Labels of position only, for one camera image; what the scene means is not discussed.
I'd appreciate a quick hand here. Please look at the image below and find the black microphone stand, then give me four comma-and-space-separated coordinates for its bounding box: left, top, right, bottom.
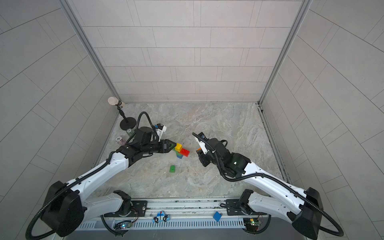
108, 97, 137, 131

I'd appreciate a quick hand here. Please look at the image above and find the left circuit board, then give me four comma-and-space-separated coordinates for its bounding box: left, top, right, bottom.
114, 220, 135, 231

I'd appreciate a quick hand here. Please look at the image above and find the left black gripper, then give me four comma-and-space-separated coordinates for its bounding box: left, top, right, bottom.
141, 139, 178, 155

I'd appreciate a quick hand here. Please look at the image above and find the circuit board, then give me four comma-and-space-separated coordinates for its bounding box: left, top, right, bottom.
243, 218, 263, 233
114, 220, 135, 231

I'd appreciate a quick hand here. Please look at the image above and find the aluminium front rail frame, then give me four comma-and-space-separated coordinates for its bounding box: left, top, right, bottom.
77, 196, 310, 232

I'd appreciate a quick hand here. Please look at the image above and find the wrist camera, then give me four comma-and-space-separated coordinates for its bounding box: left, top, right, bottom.
197, 133, 208, 155
155, 124, 167, 141

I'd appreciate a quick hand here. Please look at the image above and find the right circuit board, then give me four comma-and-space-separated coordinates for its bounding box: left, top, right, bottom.
243, 218, 263, 233

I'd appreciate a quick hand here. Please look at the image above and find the blue car toy sticker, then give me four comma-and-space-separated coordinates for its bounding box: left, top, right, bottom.
153, 211, 170, 224

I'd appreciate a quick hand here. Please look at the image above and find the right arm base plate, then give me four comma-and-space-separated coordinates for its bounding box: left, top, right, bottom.
220, 199, 267, 217

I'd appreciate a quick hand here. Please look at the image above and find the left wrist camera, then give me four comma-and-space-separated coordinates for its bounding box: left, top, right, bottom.
155, 124, 167, 141

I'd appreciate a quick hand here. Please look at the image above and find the pink white small cup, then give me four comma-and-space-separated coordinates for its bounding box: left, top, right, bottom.
115, 136, 126, 146

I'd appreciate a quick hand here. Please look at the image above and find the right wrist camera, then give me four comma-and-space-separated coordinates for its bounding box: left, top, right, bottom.
197, 133, 208, 155

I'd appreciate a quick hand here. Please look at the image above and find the blue cube on rail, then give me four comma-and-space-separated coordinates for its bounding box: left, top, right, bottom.
213, 212, 222, 222

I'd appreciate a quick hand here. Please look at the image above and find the yellow square lego brick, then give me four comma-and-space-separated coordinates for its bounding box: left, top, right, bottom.
175, 143, 183, 152

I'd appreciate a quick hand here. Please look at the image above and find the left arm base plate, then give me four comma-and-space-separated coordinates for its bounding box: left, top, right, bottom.
104, 201, 148, 218

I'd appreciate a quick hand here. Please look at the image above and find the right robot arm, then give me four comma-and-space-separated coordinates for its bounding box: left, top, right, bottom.
193, 133, 344, 240

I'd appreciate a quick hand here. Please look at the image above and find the green can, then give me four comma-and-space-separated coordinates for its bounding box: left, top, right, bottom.
126, 129, 135, 137

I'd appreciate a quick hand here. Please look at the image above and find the long red lego brick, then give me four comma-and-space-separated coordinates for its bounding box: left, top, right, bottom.
180, 148, 190, 157

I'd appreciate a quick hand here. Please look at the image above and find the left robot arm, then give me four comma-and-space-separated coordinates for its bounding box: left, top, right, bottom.
25, 124, 177, 240

